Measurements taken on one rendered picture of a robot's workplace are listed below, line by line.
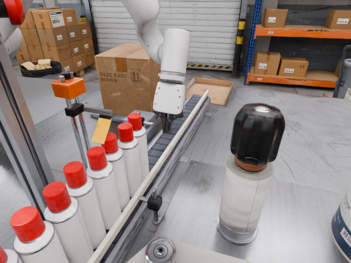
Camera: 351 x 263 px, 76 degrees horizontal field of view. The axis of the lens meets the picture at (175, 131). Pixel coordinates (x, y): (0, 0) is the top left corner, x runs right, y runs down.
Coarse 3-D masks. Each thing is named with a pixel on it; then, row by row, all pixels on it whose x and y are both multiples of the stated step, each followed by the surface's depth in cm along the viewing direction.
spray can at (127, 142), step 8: (120, 128) 50; (128, 128) 50; (120, 136) 51; (128, 136) 50; (120, 144) 51; (128, 144) 51; (136, 144) 52; (128, 152) 52; (136, 152) 53; (128, 160) 53; (136, 160) 54; (128, 168) 54; (136, 168) 55; (128, 176) 55; (136, 176) 56; (128, 184) 57; (136, 184) 57
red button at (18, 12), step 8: (0, 0) 23; (8, 0) 23; (16, 0) 24; (0, 8) 24; (8, 8) 23; (16, 8) 24; (0, 16) 24; (8, 16) 25; (16, 16) 24; (24, 16) 25; (16, 24) 25
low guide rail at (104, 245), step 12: (204, 96) 110; (180, 132) 81; (156, 168) 64; (144, 180) 60; (144, 192) 59; (132, 204) 53; (120, 216) 50; (120, 228) 49; (108, 240) 45; (96, 252) 43
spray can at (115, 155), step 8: (112, 136) 47; (104, 144) 46; (112, 144) 46; (112, 152) 47; (120, 152) 49; (112, 160) 47; (120, 160) 48; (120, 168) 49; (120, 176) 50; (120, 184) 51; (120, 192) 52; (128, 192) 55; (120, 200) 53; (128, 200) 56
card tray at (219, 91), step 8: (192, 80) 147; (200, 80) 150; (208, 80) 148; (216, 80) 146; (224, 80) 144; (192, 88) 142; (200, 88) 142; (208, 88) 142; (216, 88) 142; (224, 88) 142; (208, 96) 131; (216, 96) 131; (224, 96) 131; (224, 104) 121
